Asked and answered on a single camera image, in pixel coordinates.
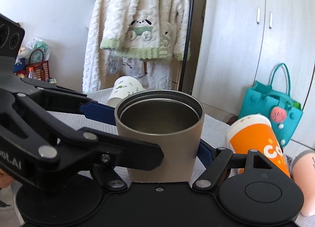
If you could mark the white patterned tablecloth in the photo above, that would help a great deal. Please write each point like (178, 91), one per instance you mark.
(213, 132)

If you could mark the pink bottle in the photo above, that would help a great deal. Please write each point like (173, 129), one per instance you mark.
(303, 176)

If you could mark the white fluffy robe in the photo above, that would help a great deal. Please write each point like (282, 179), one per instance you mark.
(94, 70)

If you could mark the red basket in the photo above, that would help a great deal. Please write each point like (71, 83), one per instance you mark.
(39, 65)

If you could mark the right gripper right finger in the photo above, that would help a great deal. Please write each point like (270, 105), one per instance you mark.
(216, 161)

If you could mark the beige metal tumbler cup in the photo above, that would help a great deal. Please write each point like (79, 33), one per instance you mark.
(171, 119)

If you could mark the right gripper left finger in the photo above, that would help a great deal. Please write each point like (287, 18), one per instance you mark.
(108, 179)

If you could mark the person's left hand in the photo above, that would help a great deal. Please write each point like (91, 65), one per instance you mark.
(5, 179)

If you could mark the white green-trim fluffy pajama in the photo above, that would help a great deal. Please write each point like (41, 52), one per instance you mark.
(153, 31)

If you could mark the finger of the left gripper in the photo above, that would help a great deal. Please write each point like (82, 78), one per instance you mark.
(114, 150)
(98, 112)

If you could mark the teal felt handbag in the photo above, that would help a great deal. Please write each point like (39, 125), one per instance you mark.
(283, 112)

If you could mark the clear plastic water bottle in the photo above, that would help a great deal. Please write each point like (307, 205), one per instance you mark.
(31, 73)

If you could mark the white green-print paper cup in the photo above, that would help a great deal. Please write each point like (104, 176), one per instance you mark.
(123, 87)

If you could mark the orange white paper cup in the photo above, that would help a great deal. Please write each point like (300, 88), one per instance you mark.
(255, 132)

